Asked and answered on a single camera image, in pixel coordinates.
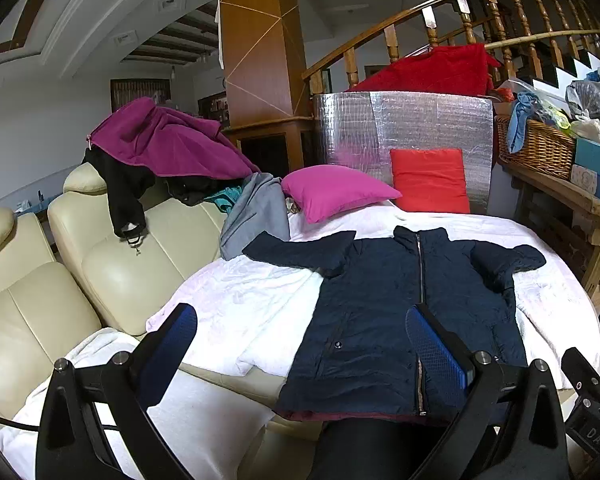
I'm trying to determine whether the cream leather sofa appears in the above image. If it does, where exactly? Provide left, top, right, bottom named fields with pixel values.
left=0, top=162, right=331, bottom=453

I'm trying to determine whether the person's leg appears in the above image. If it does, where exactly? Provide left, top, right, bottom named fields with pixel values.
left=305, top=417, right=461, bottom=480

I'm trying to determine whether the black cable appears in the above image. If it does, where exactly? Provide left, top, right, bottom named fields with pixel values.
left=0, top=412, right=41, bottom=432

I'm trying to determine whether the dark wooden door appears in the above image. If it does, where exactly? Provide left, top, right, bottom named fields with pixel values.
left=111, top=78, right=172, bottom=113

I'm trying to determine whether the blue cloth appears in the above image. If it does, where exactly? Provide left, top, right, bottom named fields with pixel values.
left=506, top=92, right=546, bottom=155

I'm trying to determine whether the white patterned box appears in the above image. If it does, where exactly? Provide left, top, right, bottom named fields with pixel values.
left=570, top=164, right=600, bottom=198

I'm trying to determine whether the wicker basket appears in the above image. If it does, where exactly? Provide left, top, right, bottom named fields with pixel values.
left=494, top=114, right=577, bottom=181

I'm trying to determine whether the navy blue padded jacket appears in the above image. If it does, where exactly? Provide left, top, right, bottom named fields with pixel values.
left=241, top=226, right=547, bottom=428

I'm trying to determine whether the teal garment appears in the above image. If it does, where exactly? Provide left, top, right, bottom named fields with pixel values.
left=205, top=186, right=243, bottom=213

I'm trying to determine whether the small blue-topped table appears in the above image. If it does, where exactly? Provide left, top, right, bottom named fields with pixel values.
left=12, top=199, right=61, bottom=218

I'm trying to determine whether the white plastic bag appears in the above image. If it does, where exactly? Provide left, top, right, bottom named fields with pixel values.
left=572, top=117, right=600, bottom=150

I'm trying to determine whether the grey garment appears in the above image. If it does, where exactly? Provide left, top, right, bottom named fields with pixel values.
left=219, top=172, right=291, bottom=261

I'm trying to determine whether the dark wall shelf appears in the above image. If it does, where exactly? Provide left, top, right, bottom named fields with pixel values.
left=198, top=92, right=229, bottom=128

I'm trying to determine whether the black garment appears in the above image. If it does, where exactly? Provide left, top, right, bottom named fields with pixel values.
left=81, top=145, right=216, bottom=242

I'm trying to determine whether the silver foil insulation mat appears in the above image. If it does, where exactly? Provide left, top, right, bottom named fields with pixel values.
left=312, top=90, right=496, bottom=214

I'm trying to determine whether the magenta pillow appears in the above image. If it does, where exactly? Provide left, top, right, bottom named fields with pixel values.
left=281, top=165, right=403, bottom=225

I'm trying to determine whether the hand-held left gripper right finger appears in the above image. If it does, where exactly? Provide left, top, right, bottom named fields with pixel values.
left=405, top=302, right=571, bottom=480

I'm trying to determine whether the red blanket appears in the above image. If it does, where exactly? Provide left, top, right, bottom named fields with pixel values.
left=345, top=44, right=503, bottom=97

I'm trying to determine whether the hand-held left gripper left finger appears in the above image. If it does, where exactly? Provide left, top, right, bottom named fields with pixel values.
left=35, top=302, right=199, bottom=480

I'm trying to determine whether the blue cardboard box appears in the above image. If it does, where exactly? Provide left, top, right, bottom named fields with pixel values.
left=573, top=137, right=600, bottom=203

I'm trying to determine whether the magenta fleece jacket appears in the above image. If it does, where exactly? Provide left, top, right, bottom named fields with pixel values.
left=87, top=97, right=262, bottom=181

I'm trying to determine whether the red pillow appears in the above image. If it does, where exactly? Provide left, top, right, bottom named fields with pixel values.
left=389, top=148, right=472, bottom=214

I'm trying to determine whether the dark plastic bag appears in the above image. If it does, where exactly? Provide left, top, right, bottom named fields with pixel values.
left=565, top=80, right=600, bottom=118

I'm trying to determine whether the wooden side table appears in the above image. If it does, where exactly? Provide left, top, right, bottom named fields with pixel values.
left=497, top=155, right=600, bottom=311

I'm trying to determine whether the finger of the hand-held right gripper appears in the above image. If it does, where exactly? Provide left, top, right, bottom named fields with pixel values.
left=561, top=346, right=600, bottom=411

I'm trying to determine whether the yellow green plastic item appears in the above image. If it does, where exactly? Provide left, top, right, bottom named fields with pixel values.
left=542, top=102, right=573, bottom=128

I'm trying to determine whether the wooden stair railing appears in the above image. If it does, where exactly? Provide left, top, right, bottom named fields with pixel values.
left=301, top=0, right=600, bottom=96

